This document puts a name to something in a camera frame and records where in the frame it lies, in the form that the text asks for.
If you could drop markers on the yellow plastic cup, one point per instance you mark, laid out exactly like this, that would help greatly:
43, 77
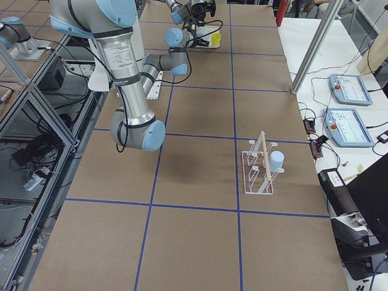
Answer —
215, 40

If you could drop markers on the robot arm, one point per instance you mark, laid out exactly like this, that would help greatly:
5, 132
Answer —
133, 125
180, 11

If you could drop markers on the red fire extinguisher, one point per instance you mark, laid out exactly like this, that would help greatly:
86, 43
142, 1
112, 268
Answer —
282, 8

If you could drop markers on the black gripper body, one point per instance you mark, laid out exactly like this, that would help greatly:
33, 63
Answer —
201, 43
200, 11

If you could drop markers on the white wire cup rack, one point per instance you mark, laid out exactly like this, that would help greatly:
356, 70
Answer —
257, 177

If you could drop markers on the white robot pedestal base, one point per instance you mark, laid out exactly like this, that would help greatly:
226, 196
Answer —
118, 45

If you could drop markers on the teach pendant far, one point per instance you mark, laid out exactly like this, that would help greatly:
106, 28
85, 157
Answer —
350, 90

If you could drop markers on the teach pendant near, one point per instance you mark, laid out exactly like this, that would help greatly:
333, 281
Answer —
346, 128

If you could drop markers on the aluminium frame post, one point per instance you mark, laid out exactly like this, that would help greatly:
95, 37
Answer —
320, 34

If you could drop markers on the teach pendant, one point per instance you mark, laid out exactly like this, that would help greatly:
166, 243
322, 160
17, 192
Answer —
350, 90
346, 128

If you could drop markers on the light blue cup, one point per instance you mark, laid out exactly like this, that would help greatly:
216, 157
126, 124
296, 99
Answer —
276, 160

